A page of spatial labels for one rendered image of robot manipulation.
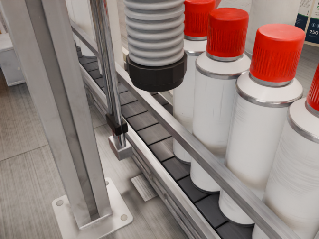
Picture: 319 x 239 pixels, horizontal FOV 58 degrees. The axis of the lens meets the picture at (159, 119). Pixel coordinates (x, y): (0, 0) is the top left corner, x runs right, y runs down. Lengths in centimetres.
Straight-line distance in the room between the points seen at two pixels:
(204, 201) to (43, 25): 25
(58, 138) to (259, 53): 19
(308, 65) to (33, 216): 57
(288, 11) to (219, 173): 37
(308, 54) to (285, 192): 51
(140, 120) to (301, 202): 29
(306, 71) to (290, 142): 44
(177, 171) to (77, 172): 13
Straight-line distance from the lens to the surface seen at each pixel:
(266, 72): 23
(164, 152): 41
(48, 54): 26
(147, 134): 44
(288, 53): 22
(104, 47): 31
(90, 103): 61
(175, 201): 37
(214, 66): 26
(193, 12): 29
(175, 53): 15
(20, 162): 52
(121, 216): 40
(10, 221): 45
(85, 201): 37
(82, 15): 65
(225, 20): 25
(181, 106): 33
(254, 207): 25
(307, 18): 77
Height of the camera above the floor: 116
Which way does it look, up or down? 37 degrees down
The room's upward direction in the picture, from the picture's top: 2 degrees counter-clockwise
